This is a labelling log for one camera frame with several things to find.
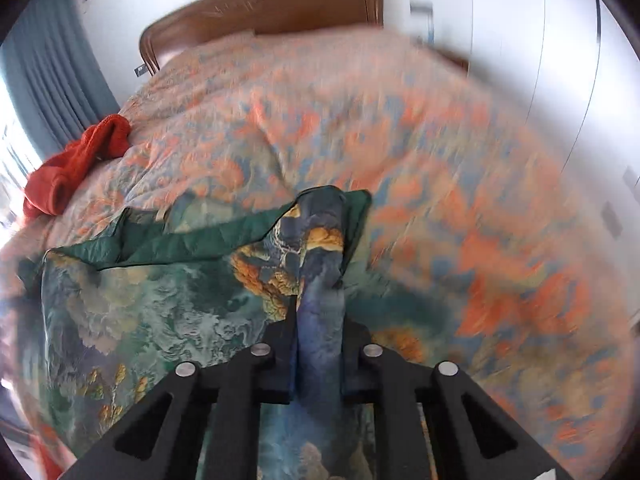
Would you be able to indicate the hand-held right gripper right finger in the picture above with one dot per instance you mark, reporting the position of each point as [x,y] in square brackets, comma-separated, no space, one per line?
[400,385]

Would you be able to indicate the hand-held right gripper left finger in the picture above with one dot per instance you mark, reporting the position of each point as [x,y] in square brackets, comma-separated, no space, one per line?
[235,385]

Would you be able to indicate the green patterned padded jacket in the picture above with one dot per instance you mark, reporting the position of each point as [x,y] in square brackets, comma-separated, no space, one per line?
[190,300]

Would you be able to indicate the red bed sheet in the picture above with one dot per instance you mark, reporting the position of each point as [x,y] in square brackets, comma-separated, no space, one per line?
[47,442]

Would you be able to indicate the orange patterned quilt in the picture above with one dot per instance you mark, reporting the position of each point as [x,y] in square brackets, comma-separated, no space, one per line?
[425,170]

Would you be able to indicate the red knitted sweater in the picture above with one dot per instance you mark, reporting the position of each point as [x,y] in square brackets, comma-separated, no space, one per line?
[75,165]

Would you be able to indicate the wooden nightstand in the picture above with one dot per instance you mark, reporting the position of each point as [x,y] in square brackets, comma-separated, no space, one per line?
[455,61]

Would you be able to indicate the white wardrobe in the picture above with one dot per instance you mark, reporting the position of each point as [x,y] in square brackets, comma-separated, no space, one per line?
[550,60]

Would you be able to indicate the blue-grey curtain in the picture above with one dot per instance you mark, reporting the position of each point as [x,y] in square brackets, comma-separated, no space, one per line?
[50,70]

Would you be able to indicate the wooden headboard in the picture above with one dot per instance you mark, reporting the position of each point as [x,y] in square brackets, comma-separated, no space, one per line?
[260,5]

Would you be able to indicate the grey wall switch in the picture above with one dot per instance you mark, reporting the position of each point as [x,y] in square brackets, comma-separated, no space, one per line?
[140,69]

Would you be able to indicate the grey wall socket panel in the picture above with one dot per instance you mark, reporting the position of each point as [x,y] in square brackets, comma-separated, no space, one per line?
[421,22]

